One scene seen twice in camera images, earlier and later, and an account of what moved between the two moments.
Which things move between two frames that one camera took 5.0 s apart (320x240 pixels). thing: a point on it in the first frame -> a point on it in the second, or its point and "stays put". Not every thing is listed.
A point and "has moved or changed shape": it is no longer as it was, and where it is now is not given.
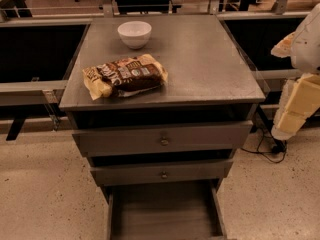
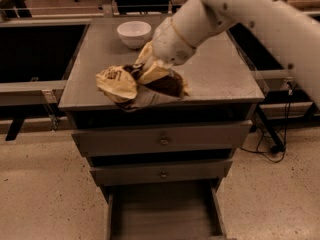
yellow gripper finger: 303,102 -> 155,72
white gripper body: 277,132 -> 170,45
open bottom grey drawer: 170,211 stays put
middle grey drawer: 152,173 stays put
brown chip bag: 125,76 has moved or changed shape
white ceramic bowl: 135,34 stays put
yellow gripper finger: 283,48 -> 146,54
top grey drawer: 215,137 stays put
